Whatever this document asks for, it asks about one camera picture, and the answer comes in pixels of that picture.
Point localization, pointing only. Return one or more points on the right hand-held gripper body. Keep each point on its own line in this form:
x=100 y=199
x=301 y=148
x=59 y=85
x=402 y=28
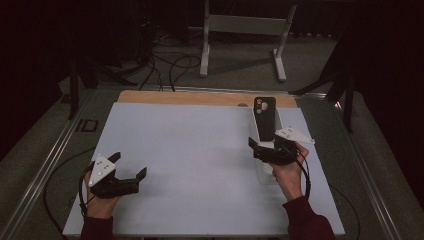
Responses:
x=290 y=135

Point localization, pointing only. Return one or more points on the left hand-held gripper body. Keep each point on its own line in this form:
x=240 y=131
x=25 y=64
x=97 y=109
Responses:
x=101 y=170

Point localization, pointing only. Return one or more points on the black phone case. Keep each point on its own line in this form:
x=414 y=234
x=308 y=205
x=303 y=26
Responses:
x=265 y=125

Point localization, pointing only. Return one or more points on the white rectangular box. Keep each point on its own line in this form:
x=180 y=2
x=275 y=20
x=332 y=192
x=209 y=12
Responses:
x=266 y=173

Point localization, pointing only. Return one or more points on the person's left hand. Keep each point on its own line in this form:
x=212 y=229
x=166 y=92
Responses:
x=100 y=208

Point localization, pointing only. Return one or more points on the person's right hand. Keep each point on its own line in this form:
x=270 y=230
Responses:
x=290 y=180

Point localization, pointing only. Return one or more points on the black floor plate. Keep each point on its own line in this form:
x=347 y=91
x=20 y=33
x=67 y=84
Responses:
x=87 y=125

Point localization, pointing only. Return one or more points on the white table mat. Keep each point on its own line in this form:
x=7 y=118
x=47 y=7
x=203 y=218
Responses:
x=200 y=166

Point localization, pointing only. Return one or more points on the black tripod stand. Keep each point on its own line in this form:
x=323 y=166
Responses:
x=73 y=90
x=348 y=100

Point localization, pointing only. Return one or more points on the white metal stand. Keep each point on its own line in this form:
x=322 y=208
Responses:
x=245 y=25

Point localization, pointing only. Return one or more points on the metal floor rail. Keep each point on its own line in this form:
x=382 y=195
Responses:
x=43 y=166
x=370 y=186

